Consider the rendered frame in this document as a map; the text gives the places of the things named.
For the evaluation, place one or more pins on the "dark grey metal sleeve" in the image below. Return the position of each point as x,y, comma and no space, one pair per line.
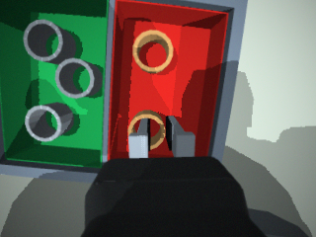
39,129
64,78
36,36

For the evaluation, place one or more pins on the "grey round turntable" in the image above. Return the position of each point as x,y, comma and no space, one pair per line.
274,226

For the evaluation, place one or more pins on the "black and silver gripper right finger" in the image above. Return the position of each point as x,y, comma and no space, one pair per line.
181,143

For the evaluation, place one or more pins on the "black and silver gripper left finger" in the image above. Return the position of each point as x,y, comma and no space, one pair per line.
139,142

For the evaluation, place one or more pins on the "bronze bushing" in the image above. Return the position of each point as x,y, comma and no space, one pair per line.
156,140
152,36

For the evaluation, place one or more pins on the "red and green divided bin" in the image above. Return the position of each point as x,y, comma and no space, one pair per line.
197,87

